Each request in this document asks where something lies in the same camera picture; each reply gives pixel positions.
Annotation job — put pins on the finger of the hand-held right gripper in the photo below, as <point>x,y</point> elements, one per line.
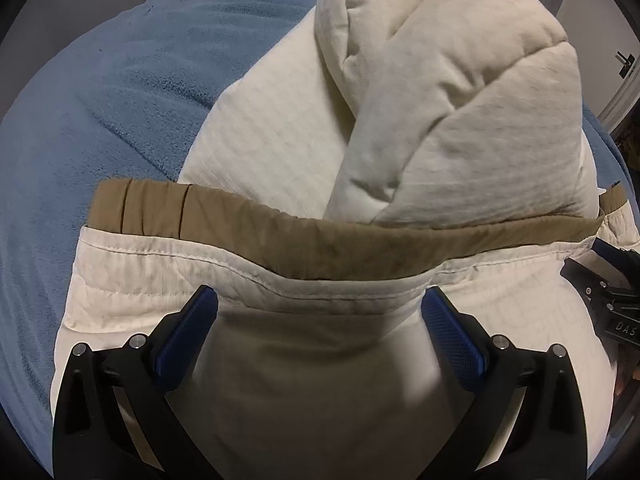
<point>605,251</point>
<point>577,272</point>

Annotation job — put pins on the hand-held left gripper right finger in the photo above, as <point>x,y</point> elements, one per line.
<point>452,340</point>

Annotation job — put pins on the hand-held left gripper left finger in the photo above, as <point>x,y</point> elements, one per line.
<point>182,332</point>

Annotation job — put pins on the cream hooded puffer jacket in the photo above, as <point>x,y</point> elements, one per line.
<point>310,160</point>

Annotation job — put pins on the person's right hand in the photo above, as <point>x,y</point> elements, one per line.
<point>629,370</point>

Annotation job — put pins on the white door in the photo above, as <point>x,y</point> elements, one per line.
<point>595,20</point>

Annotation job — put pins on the blue bed blanket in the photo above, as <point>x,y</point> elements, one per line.
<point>100,110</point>

